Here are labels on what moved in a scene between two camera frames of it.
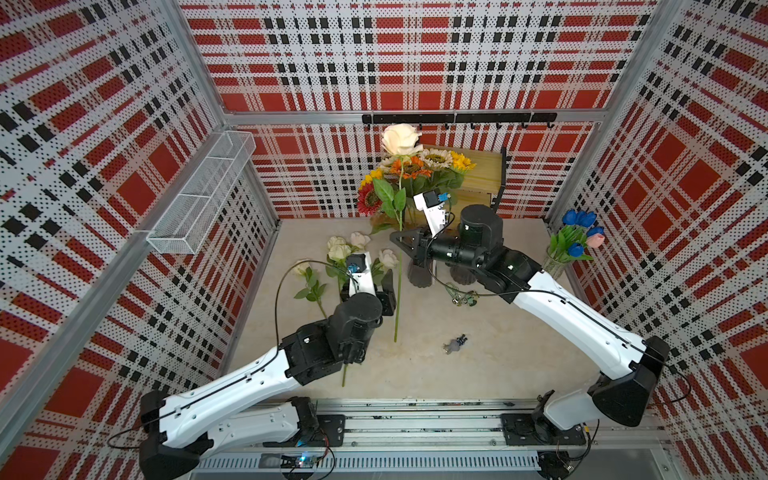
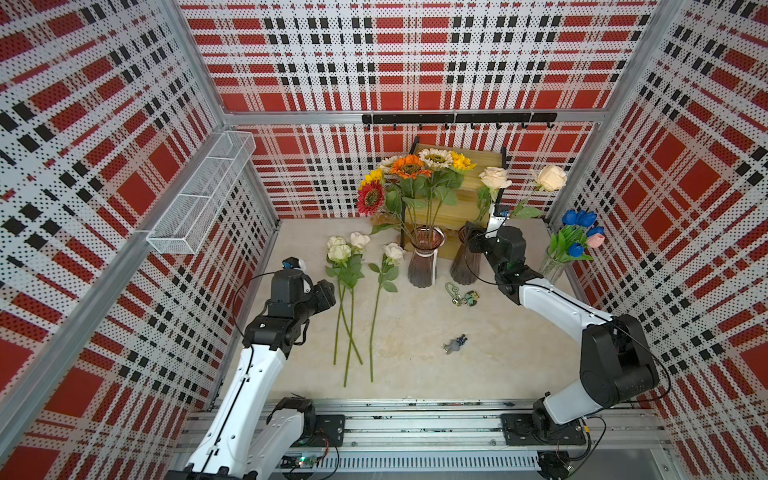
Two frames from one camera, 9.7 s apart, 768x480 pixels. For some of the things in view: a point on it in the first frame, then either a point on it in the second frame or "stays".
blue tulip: (567, 232) stays
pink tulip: (596, 240) stays
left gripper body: (385, 301) -> (317, 300)
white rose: (336, 242) stays
